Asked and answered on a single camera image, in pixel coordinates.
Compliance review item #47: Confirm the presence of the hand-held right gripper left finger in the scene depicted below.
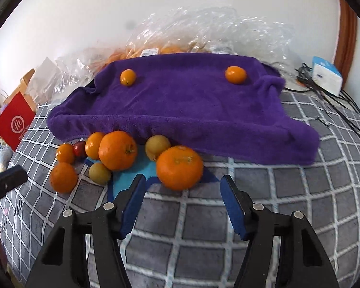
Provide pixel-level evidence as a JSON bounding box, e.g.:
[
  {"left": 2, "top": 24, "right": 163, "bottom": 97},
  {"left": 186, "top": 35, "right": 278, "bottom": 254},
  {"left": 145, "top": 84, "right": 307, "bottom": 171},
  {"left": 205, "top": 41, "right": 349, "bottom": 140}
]
[{"left": 24, "top": 174, "right": 147, "bottom": 288}]

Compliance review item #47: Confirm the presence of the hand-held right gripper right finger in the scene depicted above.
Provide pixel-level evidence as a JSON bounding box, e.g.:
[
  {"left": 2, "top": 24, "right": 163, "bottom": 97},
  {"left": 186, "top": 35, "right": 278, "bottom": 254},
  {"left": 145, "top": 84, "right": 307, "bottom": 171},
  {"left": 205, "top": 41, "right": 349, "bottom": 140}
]
[{"left": 220, "top": 174, "right": 339, "bottom": 288}]

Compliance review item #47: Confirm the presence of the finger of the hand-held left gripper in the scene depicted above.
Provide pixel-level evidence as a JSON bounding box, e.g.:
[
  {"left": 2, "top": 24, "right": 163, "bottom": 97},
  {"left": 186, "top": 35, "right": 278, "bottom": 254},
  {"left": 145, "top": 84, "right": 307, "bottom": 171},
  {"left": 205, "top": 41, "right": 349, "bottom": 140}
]
[{"left": 0, "top": 165, "right": 28, "bottom": 213}]

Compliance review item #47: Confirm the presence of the medium orange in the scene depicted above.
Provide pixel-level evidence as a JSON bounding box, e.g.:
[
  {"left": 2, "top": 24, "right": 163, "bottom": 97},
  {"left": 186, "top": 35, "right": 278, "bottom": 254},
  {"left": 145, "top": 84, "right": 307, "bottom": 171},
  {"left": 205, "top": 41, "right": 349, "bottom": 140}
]
[
  {"left": 50, "top": 162, "right": 78, "bottom": 194},
  {"left": 85, "top": 132, "right": 108, "bottom": 160}
]

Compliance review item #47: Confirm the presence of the small orange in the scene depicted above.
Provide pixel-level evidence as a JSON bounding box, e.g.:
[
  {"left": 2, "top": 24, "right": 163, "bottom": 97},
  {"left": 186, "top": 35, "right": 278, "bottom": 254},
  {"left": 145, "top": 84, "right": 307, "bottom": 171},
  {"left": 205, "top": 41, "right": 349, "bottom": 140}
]
[
  {"left": 56, "top": 143, "right": 76, "bottom": 164},
  {"left": 225, "top": 66, "right": 247, "bottom": 84}
]

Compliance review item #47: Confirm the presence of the large mandarin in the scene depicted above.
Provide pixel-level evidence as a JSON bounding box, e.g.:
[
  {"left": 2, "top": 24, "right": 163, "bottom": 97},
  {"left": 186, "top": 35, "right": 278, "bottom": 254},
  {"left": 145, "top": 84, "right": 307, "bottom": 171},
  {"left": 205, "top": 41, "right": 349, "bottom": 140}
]
[
  {"left": 156, "top": 145, "right": 204, "bottom": 191},
  {"left": 98, "top": 130, "right": 138, "bottom": 172}
]

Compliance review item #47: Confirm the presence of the red fruit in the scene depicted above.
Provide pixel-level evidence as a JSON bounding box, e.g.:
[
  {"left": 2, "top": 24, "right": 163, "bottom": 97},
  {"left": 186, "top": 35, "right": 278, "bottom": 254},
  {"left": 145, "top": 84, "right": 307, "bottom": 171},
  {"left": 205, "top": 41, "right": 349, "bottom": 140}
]
[{"left": 73, "top": 141, "right": 87, "bottom": 158}]

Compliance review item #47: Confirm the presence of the blue paper sheet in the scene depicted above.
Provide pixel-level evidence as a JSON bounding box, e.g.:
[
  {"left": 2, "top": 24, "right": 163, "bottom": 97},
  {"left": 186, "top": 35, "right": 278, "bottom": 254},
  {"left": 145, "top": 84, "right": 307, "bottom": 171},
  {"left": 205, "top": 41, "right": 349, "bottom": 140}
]
[{"left": 83, "top": 145, "right": 227, "bottom": 202}]

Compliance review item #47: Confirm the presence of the yellow-green fruit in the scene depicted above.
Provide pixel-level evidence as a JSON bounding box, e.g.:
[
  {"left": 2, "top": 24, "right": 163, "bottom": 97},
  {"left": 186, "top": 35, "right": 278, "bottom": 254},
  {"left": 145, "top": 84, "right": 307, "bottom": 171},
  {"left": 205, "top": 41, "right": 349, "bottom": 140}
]
[
  {"left": 145, "top": 135, "right": 171, "bottom": 162},
  {"left": 89, "top": 162, "right": 112, "bottom": 185}
]

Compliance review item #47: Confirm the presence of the red paper bag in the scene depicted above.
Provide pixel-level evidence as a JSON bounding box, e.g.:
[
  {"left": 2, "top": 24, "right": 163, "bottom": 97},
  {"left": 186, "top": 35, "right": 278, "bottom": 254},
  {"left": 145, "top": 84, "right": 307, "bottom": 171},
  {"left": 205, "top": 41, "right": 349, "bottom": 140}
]
[{"left": 0, "top": 92, "right": 37, "bottom": 152}]

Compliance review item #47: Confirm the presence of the cardboard box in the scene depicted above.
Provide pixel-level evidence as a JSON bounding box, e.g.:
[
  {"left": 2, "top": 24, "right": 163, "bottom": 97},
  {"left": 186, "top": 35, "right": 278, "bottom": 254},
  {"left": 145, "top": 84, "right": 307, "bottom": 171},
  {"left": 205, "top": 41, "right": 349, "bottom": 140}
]
[{"left": 16, "top": 68, "right": 39, "bottom": 111}]

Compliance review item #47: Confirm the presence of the purple towel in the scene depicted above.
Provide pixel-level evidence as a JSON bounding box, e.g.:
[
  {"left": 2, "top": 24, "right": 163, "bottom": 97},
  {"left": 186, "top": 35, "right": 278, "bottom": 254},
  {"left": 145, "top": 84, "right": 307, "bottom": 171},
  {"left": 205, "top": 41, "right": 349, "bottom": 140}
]
[{"left": 46, "top": 52, "right": 320, "bottom": 165}]

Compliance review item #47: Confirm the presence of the grey-white plastic bag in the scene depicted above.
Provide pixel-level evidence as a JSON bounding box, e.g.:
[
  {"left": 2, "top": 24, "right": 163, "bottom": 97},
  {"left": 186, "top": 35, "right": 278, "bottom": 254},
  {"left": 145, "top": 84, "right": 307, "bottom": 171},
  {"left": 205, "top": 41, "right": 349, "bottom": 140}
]
[{"left": 33, "top": 56, "right": 62, "bottom": 81}]

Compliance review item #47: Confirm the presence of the crumpled clear plastic bag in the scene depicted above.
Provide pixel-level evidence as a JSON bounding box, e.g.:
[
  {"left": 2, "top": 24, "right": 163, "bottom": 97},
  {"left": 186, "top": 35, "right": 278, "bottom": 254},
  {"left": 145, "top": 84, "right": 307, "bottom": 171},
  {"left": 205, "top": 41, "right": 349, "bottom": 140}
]
[{"left": 52, "top": 46, "right": 114, "bottom": 102}]

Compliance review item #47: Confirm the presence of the oval kumquat with stem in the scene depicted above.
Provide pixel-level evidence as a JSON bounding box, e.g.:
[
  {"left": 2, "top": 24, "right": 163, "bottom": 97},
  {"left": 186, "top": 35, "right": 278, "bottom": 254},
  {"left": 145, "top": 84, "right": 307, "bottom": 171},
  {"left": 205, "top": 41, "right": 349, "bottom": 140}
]
[{"left": 120, "top": 69, "right": 137, "bottom": 87}]

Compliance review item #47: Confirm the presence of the white and blue box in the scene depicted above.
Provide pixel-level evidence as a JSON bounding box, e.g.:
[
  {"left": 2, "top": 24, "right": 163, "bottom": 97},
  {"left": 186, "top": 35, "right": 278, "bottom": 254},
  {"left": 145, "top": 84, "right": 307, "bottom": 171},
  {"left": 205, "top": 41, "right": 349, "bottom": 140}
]
[{"left": 311, "top": 56, "right": 343, "bottom": 97}]

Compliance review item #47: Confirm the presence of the pile of bagged oranges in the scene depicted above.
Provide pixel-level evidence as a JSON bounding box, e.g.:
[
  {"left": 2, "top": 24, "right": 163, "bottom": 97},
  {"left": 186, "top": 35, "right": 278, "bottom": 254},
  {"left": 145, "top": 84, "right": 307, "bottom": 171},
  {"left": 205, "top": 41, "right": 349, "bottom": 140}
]
[{"left": 108, "top": 44, "right": 195, "bottom": 65}]

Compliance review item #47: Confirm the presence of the black cable bundle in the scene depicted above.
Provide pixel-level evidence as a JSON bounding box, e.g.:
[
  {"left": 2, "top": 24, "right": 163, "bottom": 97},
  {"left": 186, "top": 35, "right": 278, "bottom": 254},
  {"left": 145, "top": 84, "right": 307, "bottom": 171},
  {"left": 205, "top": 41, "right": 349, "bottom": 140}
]
[{"left": 294, "top": 62, "right": 360, "bottom": 137}]

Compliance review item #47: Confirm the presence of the brown wooden door frame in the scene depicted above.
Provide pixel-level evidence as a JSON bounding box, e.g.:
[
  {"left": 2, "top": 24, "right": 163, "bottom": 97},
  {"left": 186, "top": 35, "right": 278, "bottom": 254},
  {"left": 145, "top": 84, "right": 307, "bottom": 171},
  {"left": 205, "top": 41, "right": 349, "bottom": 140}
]
[{"left": 335, "top": 0, "right": 358, "bottom": 77}]

